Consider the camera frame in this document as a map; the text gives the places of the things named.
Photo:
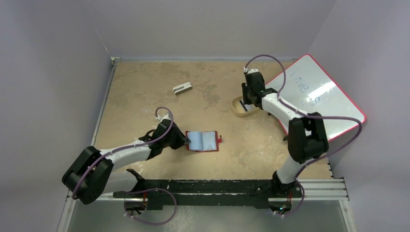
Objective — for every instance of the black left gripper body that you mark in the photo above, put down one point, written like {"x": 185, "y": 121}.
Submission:
{"x": 175, "y": 141}

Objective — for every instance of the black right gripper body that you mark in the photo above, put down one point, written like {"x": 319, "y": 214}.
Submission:
{"x": 249, "y": 97}

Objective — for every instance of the red card holder wallet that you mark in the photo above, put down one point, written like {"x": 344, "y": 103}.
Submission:
{"x": 203, "y": 141}

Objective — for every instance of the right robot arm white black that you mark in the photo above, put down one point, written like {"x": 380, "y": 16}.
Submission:
{"x": 307, "y": 138}

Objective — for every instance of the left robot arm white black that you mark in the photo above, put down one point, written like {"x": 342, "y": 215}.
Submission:
{"x": 88, "y": 176}

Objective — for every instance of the loose card in tray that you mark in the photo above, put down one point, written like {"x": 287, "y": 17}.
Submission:
{"x": 246, "y": 107}

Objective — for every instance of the white grey card reader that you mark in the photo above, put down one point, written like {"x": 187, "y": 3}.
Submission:
{"x": 182, "y": 88}

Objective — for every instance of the beige oval tray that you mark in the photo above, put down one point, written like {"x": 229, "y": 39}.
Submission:
{"x": 238, "y": 110}

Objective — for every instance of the pink-framed whiteboard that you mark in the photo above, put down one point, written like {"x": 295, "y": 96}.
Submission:
{"x": 309, "y": 88}

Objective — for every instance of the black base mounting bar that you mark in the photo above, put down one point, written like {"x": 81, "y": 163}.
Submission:
{"x": 258, "y": 193}

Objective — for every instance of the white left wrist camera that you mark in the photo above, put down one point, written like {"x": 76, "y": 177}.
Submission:
{"x": 162, "y": 118}

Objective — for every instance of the aluminium table frame rail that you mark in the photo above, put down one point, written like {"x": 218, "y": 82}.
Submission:
{"x": 314, "y": 190}

